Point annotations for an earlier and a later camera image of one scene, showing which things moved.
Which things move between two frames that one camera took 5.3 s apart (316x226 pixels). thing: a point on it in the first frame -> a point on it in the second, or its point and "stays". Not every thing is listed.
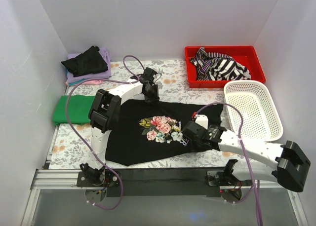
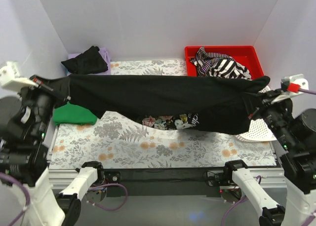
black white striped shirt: [215, 67] stays
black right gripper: [189, 131] -> [265, 102]
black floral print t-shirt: [152, 130] -> [213, 104]
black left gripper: [151, 94] -> [47, 87]
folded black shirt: [90, 61] stays
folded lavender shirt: [107, 74] stays
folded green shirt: [78, 109] stays
